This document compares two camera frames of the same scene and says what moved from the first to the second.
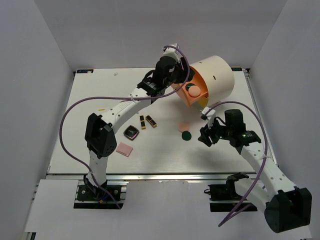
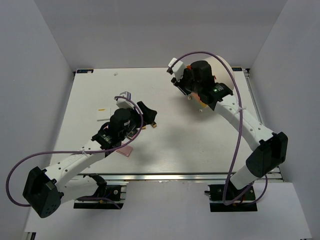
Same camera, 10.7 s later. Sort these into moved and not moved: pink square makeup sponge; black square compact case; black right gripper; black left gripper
Moved: black right gripper; black left gripper
Not moved: pink square makeup sponge; black square compact case
